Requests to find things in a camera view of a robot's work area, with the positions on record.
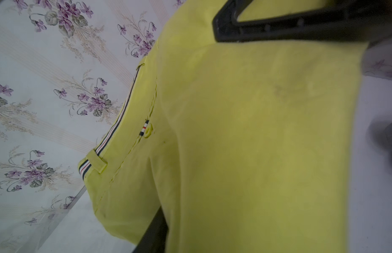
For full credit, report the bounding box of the yellow garment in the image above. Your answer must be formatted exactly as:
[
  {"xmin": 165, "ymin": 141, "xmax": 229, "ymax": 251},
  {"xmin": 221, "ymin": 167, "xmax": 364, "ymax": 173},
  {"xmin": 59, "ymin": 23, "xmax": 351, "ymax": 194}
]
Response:
[{"xmin": 78, "ymin": 1, "xmax": 368, "ymax": 253}]

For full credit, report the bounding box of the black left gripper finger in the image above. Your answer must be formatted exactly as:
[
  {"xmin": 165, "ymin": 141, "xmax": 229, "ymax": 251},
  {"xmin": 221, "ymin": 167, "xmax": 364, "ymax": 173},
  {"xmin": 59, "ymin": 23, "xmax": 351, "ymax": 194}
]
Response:
[{"xmin": 133, "ymin": 207, "xmax": 168, "ymax": 253}]

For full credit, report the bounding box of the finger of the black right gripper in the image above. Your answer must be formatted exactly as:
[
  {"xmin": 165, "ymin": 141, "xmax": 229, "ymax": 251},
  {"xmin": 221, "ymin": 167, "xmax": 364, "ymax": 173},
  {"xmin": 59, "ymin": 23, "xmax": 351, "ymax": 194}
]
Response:
[{"xmin": 212, "ymin": 1, "xmax": 392, "ymax": 42}]

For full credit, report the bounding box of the clear plastic vacuum bag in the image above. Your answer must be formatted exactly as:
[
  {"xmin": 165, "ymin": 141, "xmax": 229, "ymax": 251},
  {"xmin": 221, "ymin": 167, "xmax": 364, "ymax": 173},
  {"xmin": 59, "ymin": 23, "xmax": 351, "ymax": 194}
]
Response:
[{"xmin": 0, "ymin": 187, "xmax": 86, "ymax": 253}]

